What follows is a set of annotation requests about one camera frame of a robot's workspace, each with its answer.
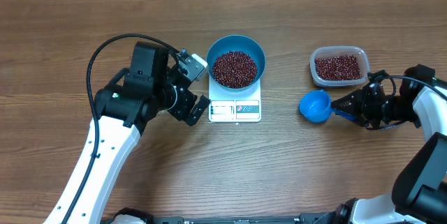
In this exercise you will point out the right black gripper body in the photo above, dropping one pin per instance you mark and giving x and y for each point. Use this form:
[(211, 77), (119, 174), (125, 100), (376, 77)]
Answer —
[(386, 108)]

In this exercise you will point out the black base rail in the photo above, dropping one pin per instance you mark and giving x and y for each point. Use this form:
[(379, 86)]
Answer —
[(223, 220)]

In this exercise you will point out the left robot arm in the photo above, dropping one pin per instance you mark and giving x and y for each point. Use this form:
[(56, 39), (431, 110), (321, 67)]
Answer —
[(158, 79)]

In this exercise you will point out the white digital kitchen scale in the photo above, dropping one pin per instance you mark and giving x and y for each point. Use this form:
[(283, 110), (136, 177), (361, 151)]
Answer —
[(235, 105)]

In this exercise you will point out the clear plastic food container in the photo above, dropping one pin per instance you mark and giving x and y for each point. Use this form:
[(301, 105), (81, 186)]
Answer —
[(321, 81)]

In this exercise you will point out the teal metal bowl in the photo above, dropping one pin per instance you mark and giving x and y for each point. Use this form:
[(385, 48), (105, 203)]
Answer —
[(238, 43)]

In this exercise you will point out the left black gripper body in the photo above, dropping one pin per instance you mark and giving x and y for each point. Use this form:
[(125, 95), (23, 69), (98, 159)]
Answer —
[(177, 104)]

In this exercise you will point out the red adzuki beans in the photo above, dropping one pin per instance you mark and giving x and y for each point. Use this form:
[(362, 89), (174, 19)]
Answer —
[(237, 69)]

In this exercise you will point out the blue plastic measuring scoop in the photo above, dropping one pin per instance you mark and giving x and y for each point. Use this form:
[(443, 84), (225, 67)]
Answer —
[(316, 107)]

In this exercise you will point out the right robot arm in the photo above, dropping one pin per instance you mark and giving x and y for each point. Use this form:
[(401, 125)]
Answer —
[(419, 192)]

